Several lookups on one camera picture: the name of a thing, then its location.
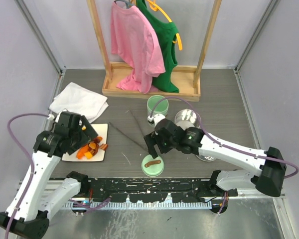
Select metal serving tongs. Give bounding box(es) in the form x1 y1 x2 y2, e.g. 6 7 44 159
109 109 148 153

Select white square plate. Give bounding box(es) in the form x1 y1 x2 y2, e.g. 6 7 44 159
62 123 108 162

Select white cloth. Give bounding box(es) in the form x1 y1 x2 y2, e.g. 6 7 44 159
49 82 109 123

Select mint green tin canister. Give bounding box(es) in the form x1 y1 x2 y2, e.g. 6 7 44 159
147 95 169 116

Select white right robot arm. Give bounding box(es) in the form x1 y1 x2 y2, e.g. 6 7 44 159
144 115 287 197

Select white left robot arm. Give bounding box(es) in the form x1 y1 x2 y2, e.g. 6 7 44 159
0 111 98 239

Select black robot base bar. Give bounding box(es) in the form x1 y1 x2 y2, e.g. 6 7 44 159
70 178 238 204

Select orange salmon sushi piece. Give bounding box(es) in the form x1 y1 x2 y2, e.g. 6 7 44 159
76 145 89 159

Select mint green canister lid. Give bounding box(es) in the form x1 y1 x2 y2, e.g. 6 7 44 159
141 154 164 177

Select round silver tin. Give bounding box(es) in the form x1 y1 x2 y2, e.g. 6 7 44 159
174 109 201 130

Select silver embossed tin lid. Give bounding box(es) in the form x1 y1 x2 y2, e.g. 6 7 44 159
196 155 217 162

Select wooden clothes rack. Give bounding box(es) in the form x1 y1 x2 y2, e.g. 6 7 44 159
88 0 221 102

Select pink t-shirt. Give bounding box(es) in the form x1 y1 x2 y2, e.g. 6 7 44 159
111 3 165 94

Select green t-shirt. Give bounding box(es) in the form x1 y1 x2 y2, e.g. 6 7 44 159
136 0 179 93

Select orange clothes hanger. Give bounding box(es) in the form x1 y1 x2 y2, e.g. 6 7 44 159
144 0 184 51

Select grey clothes hanger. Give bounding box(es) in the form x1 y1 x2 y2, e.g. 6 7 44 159
114 0 136 9

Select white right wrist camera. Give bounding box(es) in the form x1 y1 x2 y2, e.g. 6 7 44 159
147 114 165 127

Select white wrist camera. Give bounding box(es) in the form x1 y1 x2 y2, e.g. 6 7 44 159
147 114 165 127
47 109 68 122

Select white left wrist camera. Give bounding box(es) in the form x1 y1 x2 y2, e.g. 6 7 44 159
47 109 68 122

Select white slotted cable duct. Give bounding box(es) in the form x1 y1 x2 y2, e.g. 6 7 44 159
64 200 212 210

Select left aluminium frame post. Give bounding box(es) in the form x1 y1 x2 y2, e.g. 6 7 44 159
13 0 67 74

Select aluminium corner frame post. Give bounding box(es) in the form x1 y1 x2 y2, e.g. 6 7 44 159
234 0 280 74

